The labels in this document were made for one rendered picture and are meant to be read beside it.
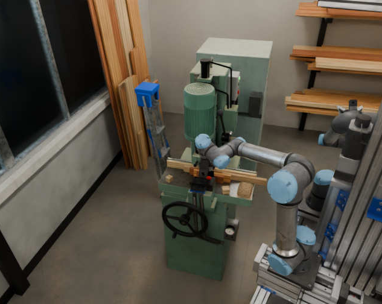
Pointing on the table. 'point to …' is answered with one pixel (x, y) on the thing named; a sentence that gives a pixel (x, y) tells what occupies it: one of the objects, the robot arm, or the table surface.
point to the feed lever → (223, 128)
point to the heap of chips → (245, 190)
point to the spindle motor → (198, 110)
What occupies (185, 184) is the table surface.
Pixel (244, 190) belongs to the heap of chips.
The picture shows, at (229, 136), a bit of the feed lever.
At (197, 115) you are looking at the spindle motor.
